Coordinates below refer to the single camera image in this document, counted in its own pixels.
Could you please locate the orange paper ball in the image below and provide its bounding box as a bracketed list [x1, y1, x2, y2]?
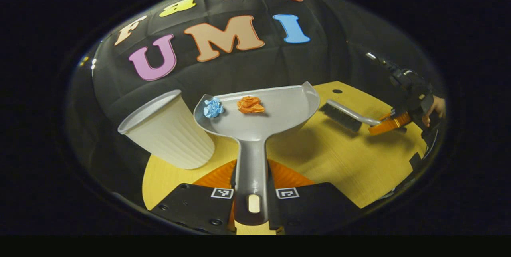
[237, 96, 265, 114]

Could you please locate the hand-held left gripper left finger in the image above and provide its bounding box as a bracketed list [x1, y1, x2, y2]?
[151, 159, 237, 235]

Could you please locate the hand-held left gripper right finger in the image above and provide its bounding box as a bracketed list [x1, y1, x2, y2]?
[267, 159, 362, 235]

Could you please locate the grey plastic dustpan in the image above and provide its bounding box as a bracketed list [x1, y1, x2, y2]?
[194, 81, 321, 225]

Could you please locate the small grey broom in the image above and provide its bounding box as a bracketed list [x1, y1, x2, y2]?
[319, 99, 382, 132]

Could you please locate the blue paper ball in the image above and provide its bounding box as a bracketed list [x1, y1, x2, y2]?
[203, 97, 224, 119]

